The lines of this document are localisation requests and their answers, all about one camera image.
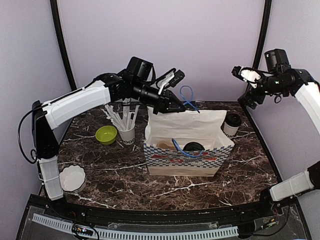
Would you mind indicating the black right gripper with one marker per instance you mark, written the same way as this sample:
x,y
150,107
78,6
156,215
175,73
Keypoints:
x,y
249,101

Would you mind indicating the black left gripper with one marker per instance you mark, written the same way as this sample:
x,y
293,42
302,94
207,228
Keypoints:
x,y
165,101

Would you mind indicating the black coffee cup lid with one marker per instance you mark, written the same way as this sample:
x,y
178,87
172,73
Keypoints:
x,y
233,120

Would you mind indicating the blue checkered paper bag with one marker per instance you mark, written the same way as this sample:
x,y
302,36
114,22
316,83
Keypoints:
x,y
202,126

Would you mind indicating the brown cardboard cup carrier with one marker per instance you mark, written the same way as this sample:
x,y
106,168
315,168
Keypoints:
x,y
166,145

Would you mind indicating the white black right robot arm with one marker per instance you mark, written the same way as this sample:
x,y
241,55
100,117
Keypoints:
x,y
281,80

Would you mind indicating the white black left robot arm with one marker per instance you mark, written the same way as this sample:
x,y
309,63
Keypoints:
x,y
137,81

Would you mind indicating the white wrapped straw right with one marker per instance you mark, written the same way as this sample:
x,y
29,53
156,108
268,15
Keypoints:
x,y
133,117

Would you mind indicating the white wrapped straw upright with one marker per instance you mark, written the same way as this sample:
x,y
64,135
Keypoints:
x,y
126,111

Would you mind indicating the paper cup holding straws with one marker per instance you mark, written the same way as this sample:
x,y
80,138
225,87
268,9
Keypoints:
x,y
127,136

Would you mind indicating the green plastic bowl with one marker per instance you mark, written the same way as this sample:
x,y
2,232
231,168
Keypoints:
x,y
106,135

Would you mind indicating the white fluted ceramic dish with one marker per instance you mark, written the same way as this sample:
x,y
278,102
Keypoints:
x,y
73,179

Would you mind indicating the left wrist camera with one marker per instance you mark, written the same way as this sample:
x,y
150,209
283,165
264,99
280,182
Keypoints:
x,y
169,79

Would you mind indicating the right black frame post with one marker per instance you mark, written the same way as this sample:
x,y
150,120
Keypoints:
x,y
262,34

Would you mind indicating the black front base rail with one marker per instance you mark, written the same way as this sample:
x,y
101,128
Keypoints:
x,y
243,215

